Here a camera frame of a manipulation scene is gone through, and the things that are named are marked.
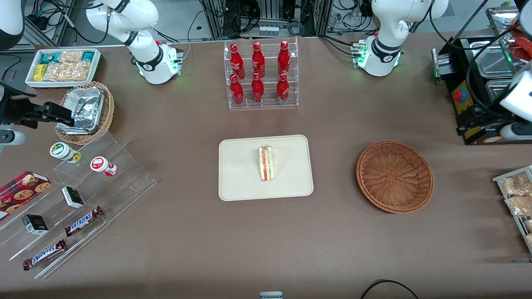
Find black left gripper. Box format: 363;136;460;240
456;105;518;136

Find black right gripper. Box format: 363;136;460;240
0;83;76;127

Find triangular sandwich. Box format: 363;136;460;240
259;145;275;182

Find tan oval wicker basket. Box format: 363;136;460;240
55;81;115;145

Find brown round wicker basket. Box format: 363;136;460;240
356;140;435;214

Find beige plastic tray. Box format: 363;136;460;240
219;135;314;201

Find aluminium foil container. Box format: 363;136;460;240
56;87;105;135

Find green lid yoghurt cup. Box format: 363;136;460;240
50;142;81;164

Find steel food pan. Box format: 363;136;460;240
485;79;517;103
473;40;514;78

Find clear bag of crackers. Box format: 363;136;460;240
58;51;84;64
44;61;91;82

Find white rectangular snack bin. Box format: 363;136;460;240
25;48;101;89

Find black hot food display case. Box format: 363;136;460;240
431;6;532;146

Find red lid yoghurt cup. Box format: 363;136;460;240
90;156;118;177

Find grey box with green light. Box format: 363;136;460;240
432;48;453;80

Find small black box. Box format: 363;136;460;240
62;186;85;209
22;214;49;235

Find red cookie box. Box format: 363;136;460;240
0;171;52;221

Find clear acrylic stepped shelf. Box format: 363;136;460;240
0;132;158;279

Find snickers chocolate bar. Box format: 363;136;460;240
64;206;104;237
22;239;67;271

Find red cola bottle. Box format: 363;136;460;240
229;74;244;105
230;43;246;79
251;42;266;78
276;73;290;104
251;72;265;103
278;40;291;77

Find clear acrylic bottle rack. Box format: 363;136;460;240
224;37;299;109

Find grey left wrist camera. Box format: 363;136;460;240
499;122;532;141

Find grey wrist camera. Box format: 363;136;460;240
0;130;27;147
499;122;532;141

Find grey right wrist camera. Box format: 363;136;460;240
0;130;27;147

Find grey wire rack tray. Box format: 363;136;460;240
492;165;532;254

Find black cable loop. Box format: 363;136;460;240
360;279;420;299

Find aluminium frame with cables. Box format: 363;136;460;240
199;0;333;40

